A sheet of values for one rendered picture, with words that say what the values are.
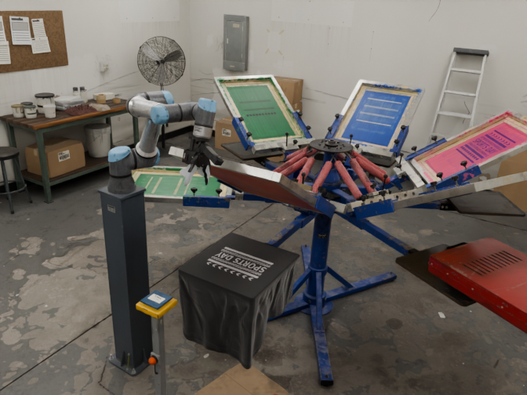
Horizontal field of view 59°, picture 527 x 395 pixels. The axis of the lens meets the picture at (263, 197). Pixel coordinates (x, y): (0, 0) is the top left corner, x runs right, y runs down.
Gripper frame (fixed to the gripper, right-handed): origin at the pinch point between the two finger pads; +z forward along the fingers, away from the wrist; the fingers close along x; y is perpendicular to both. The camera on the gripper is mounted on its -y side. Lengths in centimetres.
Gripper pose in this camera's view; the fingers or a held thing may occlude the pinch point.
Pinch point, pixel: (197, 186)
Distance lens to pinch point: 194.4
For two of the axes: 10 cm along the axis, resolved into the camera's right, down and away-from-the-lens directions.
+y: -8.6, -2.4, 4.5
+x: -4.7, 0.4, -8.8
